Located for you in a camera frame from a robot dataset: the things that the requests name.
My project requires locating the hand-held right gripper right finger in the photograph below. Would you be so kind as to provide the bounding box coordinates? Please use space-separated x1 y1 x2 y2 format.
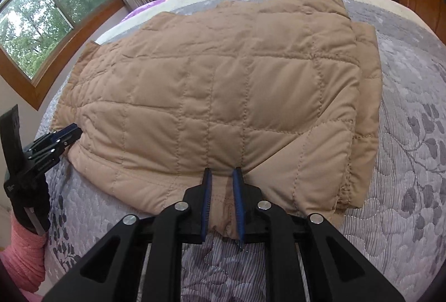
232 167 406 302

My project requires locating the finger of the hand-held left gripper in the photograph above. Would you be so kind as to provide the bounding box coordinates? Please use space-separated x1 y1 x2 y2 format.
24 124 79 151
28 128 83 163

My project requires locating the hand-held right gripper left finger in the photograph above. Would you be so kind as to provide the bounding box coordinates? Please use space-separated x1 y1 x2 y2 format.
42 168 214 302

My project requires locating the beige quilted coat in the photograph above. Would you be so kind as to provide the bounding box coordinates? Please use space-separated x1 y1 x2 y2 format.
52 0 383 240

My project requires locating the person's left forearm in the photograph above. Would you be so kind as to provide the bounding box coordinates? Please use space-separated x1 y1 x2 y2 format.
0 211 46 294

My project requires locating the large wooden framed window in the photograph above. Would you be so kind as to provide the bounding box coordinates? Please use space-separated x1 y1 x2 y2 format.
0 0 131 111

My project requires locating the purple floral blanket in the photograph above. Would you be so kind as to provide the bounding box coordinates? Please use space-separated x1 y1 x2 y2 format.
123 0 196 22

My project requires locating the bed with grey floral quilt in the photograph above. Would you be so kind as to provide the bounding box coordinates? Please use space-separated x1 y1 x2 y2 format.
37 0 446 302

